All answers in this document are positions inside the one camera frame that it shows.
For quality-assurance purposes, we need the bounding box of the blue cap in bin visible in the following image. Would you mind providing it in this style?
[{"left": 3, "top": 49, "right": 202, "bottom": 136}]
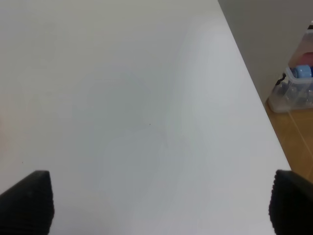
[{"left": 292, "top": 65, "right": 313, "bottom": 79}]

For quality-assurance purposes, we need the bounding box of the red object in bin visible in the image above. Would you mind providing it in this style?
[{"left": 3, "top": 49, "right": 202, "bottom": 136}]
[{"left": 297, "top": 52, "right": 313, "bottom": 67}]

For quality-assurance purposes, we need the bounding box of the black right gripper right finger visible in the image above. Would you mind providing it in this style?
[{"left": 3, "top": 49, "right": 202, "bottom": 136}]
[{"left": 268, "top": 170, "right": 313, "bottom": 235}]

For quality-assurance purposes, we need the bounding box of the clear plastic storage bin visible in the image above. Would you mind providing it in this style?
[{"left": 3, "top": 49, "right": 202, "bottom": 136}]
[{"left": 268, "top": 24, "right": 313, "bottom": 113}]

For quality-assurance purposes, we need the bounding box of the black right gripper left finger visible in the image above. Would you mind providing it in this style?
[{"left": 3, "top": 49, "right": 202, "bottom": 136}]
[{"left": 0, "top": 170, "right": 54, "bottom": 235}]

